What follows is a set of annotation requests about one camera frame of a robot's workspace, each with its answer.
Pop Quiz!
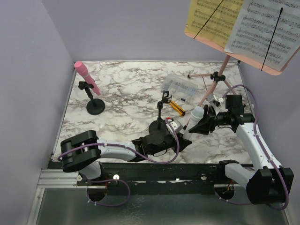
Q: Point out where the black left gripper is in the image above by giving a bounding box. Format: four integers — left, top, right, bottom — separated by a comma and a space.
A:
148, 131, 191, 156

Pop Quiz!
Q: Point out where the white toy microphone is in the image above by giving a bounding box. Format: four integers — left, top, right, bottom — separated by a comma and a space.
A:
183, 106, 204, 140

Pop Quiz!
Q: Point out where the black round-base mic stand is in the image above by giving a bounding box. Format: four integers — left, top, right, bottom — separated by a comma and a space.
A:
148, 90, 172, 135

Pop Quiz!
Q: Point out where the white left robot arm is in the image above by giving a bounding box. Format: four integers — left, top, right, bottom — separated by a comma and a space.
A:
57, 130, 192, 185

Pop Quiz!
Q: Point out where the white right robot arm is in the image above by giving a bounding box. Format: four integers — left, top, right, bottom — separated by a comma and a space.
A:
184, 95, 294, 205

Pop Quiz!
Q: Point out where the yellow utility knife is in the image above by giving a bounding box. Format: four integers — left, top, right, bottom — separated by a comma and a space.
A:
169, 101, 186, 117

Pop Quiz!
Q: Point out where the clear plastic organizer box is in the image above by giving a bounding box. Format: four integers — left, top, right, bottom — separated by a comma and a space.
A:
160, 74, 198, 102

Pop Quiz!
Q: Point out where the pink music stand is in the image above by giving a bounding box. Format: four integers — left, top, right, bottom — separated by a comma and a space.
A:
184, 30, 288, 106

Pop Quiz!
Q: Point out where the black left mic stand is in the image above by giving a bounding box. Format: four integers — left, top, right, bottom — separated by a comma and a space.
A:
78, 81, 105, 115

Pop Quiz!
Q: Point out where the yellow sheet music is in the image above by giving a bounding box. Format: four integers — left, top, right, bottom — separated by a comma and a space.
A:
185, 0, 244, 48

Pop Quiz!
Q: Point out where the white sheet music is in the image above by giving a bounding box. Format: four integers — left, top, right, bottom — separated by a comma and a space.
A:
224, 0, 300, 71

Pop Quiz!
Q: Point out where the pink toy microphone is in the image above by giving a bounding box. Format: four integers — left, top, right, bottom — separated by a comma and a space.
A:
74, 61, 101, 96

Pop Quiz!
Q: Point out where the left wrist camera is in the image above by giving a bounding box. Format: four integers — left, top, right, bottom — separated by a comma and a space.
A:
165, 117, 183, 133

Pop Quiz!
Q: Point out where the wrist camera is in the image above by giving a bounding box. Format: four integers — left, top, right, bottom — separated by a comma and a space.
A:
165, 117, 183, 133
207, 93, 224, 114

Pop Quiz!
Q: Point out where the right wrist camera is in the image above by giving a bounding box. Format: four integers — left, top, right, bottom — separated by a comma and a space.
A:
207, 93, 224, 114

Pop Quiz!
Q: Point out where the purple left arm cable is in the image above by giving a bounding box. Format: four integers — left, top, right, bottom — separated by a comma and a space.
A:
57, 118, 180, 165

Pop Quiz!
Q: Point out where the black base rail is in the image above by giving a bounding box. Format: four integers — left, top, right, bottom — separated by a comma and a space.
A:
77, 163, 239, 199

